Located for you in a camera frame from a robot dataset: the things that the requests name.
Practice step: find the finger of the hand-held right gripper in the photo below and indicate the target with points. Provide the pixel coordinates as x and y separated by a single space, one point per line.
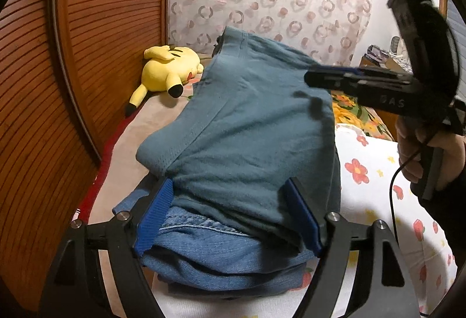
320 80
347 71

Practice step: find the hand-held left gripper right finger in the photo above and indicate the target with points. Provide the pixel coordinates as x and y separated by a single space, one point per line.
304 216

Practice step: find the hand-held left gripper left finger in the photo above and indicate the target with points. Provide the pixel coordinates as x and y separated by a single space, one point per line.
154 216

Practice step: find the blue denim jeans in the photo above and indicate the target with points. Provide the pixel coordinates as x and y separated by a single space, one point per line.
218 259

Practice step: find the teal pants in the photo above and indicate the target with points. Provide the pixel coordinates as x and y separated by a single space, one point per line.
247 128

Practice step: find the person's right forearm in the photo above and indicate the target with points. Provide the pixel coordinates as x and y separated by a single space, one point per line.
451 219

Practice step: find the person's right hand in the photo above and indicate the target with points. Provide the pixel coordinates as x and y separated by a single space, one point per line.
409 154

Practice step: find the wooden cabinet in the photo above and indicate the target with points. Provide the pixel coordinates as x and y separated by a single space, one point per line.
386 64

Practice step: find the white floral bed sheet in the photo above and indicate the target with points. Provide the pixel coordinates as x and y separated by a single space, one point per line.
367 201

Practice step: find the red printed cloth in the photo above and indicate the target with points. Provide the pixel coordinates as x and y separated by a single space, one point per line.
105 165

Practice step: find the yellow plush toy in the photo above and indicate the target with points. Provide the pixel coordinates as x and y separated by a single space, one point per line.
164 66

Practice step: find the wooden slatted headboard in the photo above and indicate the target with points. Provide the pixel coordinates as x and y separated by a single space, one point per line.
91 12

